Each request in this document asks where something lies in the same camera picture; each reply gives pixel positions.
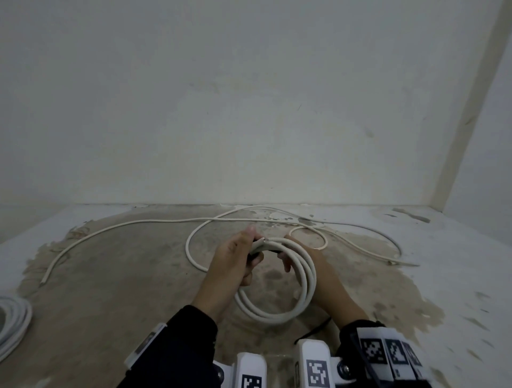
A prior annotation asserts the white cable bundle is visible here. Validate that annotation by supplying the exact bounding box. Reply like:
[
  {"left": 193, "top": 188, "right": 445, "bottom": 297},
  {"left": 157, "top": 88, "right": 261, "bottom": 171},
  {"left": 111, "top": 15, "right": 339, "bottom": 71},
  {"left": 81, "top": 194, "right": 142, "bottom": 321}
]
[{"left": 0, "top": 292, "right": 33, "bottom": 361}]

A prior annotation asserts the white left wrist tracker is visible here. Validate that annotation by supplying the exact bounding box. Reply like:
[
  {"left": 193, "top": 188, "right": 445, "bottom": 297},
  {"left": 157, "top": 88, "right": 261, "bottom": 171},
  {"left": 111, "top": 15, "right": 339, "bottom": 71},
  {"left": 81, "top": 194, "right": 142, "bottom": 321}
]
[{"left": 123, "top": 322, "right": 169, "bottom": 371}]

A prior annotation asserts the person's left hand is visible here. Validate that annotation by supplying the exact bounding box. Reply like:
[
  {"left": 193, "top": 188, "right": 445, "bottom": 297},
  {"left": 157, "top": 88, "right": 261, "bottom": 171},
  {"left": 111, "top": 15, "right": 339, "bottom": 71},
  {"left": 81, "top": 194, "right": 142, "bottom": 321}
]
[{"left": 191, "top": 226, "right": 265, "bottom": 321}]

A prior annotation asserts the white right wrist camera block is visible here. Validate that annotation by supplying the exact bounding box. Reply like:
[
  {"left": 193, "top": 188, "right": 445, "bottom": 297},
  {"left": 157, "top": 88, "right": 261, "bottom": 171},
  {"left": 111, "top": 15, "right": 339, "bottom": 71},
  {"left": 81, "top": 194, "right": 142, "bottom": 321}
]
[{"left": 294, "top": 339, "right": 333, "bottom": 388}]

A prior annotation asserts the white right wrist marker band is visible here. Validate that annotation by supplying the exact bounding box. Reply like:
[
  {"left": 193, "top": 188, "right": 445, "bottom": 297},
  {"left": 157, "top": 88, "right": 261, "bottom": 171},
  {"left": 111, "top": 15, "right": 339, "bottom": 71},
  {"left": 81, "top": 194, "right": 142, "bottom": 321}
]
[{"left": 356, "top": 327, "right": 425, "bottom": 380}]

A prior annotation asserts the person's right hand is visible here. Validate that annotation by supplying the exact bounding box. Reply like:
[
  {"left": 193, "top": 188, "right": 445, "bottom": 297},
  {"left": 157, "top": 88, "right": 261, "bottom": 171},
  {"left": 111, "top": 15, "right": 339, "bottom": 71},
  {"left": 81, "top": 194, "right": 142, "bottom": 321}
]
[{"left": 279, "top": 236, "right": 370, "bottom": 329}]

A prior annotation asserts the long white cable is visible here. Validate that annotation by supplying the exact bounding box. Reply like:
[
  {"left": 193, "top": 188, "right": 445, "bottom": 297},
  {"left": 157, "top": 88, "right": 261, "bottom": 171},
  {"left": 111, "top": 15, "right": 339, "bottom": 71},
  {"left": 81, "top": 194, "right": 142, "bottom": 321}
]
[{"left": 39, "top": 206, "right": 421, "bottom": 288}]

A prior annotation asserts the white left wrist camera block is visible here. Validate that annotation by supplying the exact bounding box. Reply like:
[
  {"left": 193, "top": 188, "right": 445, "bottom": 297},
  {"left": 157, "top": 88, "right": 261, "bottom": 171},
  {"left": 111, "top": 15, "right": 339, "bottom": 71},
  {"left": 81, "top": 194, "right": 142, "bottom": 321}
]
[{"left": 212, "top": 352, "right": 267, "bottom": 388}]

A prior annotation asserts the white wrist camera block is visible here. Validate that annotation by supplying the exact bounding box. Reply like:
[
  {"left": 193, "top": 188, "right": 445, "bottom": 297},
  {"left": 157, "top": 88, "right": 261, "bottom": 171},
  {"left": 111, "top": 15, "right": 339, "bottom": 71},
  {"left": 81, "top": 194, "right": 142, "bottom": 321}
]
[
  {"left": 212, "top": 352, "right": 267, "bottom": 388},
  {"left": 294, "top": 339, "right": 333, "bottom": 388}
]

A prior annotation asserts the black strap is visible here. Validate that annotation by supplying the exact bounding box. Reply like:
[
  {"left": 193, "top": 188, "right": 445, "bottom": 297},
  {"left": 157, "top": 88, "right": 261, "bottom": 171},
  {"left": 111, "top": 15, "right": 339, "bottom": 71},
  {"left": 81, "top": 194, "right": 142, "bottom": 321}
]
[{"left": 295, "top": 317, "right": 333, "bottom": 345}]

